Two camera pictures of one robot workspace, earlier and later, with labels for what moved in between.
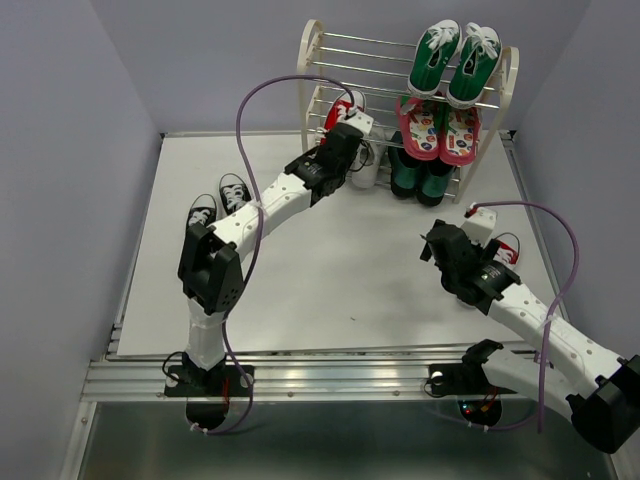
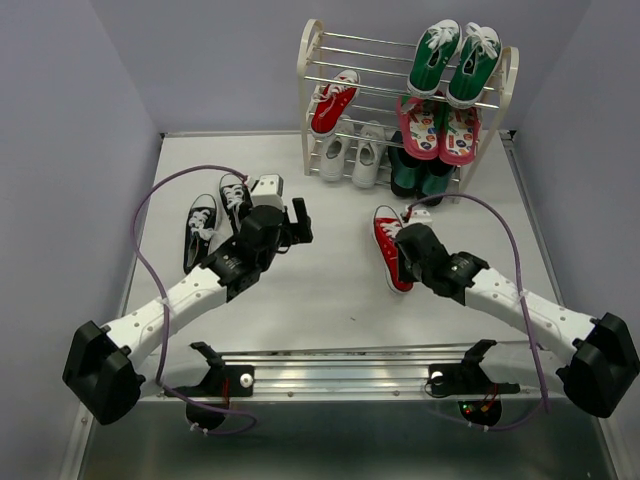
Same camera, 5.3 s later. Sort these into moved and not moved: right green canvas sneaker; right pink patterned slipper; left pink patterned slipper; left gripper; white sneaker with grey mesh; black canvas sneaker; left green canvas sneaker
Moved: left gripper
Not moved: left green canvas sneaker; right green canvas sneaker; right pink patterned slipper; white sneaker with grey mesh; black canvas sneaker; left pink patterned slipper
